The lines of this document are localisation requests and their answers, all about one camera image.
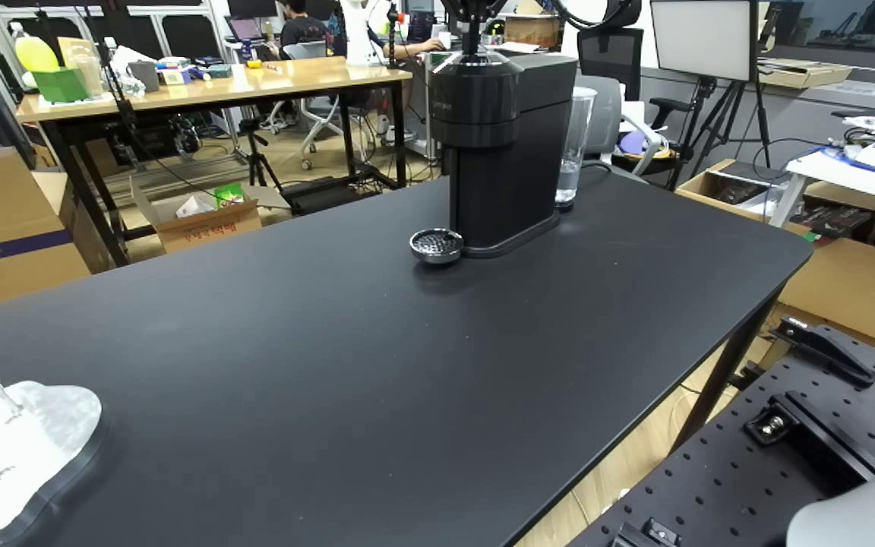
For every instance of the small open cardboard box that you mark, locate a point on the small open cardboard box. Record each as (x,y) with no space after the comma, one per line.
(210,222)

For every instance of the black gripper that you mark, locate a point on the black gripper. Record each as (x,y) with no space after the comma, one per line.
(475,10)

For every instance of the white screen on stand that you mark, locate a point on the white screen on stand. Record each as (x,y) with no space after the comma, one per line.
(700,38)

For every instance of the black stand tripod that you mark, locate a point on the black stand tripod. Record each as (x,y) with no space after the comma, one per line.
(731,113)

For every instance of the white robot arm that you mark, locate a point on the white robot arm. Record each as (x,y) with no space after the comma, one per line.
(863,512)

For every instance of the clear water tank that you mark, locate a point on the clear water tank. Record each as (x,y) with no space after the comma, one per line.
(571,153)

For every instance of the cardboard box with red label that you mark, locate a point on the cardboard box with red label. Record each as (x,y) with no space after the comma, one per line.
(14,222)

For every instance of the large flat cardboard box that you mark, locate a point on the large flat cardboard box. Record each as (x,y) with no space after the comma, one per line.
(853,289)

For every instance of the short black camera tripod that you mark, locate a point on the short black camera tripod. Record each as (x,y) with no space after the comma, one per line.
(256,153)

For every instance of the grey office chair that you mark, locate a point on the grey office chair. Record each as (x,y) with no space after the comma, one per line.
(603,109)

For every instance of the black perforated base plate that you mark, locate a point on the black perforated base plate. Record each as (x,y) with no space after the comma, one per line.
(722,487)

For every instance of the black mount with screws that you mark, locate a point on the black mount with screws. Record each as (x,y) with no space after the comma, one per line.
(790,425)

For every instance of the small black block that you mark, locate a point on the small black block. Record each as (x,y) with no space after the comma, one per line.
(657,530)

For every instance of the black coffee maker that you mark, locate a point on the black coffee maker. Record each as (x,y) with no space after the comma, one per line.
(501,153)

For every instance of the green box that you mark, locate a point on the green box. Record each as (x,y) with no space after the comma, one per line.
(63,85)

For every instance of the yellow bottle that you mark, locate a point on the yellow bottle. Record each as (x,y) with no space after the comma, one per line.
(34,51)

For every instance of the black clamp lever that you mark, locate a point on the black clamp lever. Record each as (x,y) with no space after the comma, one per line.
(827,349)

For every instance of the long wooden work table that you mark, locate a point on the long wooden work table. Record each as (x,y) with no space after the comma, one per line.
(256,80)

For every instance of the open box with black items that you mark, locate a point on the open box with black items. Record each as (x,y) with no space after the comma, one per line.
(731,188)

